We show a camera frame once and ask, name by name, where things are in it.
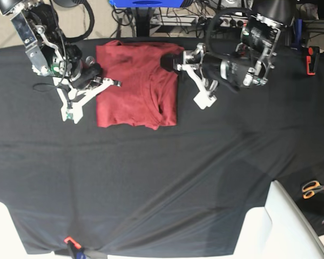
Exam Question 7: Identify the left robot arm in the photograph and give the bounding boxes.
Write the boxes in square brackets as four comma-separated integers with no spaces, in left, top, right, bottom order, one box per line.
[160,1,296,110]

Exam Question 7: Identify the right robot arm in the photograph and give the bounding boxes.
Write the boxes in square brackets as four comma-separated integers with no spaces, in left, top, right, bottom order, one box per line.
[0,1,121,124]

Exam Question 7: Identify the white foam block right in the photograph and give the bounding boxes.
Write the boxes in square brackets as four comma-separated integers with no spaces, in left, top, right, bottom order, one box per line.
[233,181,324,258]

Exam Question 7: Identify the dark red long-sleeve shirt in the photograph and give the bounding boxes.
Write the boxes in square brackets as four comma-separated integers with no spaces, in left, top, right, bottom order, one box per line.
[96,40,184,130]

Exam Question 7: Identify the white power strip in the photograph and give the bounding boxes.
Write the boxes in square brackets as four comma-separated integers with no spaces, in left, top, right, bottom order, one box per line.
[150,14,200,26]

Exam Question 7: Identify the red and black clamp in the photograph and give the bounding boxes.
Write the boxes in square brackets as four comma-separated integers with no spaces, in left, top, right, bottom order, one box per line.
[306,46,320,76]

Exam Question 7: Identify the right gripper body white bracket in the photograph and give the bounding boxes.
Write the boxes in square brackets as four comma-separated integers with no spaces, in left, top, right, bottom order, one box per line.
[52,56,123,125]

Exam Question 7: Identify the black table cloth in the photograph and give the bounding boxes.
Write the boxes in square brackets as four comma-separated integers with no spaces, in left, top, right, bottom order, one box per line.
[0,46,324,257]

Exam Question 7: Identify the blue and orange clamp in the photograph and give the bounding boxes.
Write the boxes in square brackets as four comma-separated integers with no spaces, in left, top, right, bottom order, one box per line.
[64,236,87,259]

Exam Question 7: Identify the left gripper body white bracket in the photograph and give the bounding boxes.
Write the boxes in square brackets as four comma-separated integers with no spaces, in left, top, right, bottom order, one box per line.
[175,43,218,110]

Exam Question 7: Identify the blue plastic bin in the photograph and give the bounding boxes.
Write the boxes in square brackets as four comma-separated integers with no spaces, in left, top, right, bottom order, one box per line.
[109,0,193,8]

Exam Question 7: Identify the yellow handled scissors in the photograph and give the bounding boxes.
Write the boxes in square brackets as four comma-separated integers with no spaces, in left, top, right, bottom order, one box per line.
[301,180,324,199]

